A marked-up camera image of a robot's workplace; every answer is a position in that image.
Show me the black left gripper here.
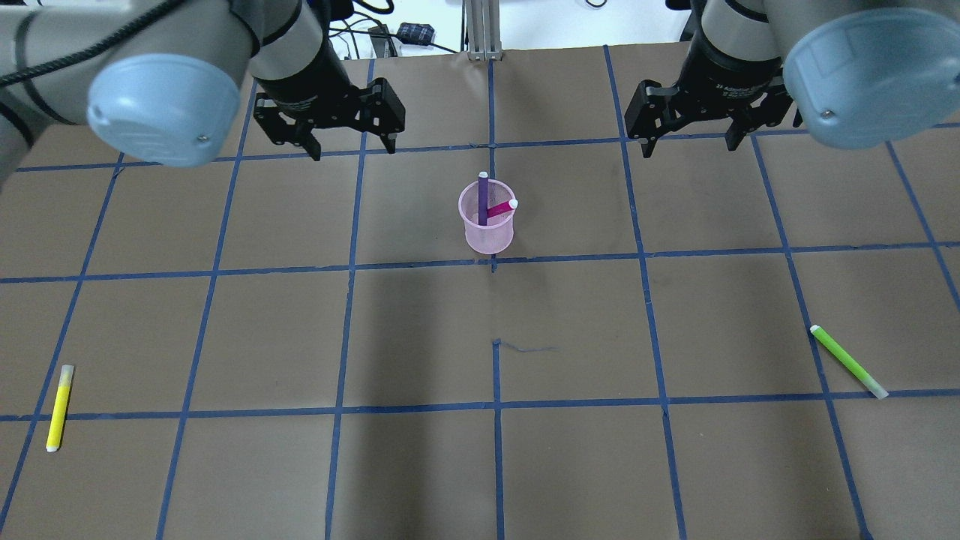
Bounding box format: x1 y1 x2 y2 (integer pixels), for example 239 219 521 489
253 45 406 163

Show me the pink mesh cup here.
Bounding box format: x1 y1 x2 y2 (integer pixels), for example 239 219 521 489
457 178 519 255

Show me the purple pen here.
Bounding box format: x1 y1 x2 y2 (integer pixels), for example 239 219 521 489
477 171 489 227

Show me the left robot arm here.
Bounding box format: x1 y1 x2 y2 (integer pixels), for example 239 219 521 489
1 1 406 180

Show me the yellow pen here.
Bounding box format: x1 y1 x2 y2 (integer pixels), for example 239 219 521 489
45 364 75 452

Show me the green pen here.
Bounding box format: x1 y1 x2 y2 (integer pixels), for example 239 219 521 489
808 325 890 400

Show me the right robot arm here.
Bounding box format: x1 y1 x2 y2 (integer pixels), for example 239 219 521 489
623 1 959 158

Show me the black power adapter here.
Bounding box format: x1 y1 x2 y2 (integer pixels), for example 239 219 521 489
395 22 436 46

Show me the aluminium frame post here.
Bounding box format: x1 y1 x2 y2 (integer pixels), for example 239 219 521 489
460 1 503 62

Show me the pink pen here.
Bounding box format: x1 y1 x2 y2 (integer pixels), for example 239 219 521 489
486 199 519 220

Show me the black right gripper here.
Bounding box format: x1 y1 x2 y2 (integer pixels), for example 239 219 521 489
624 37 794 158

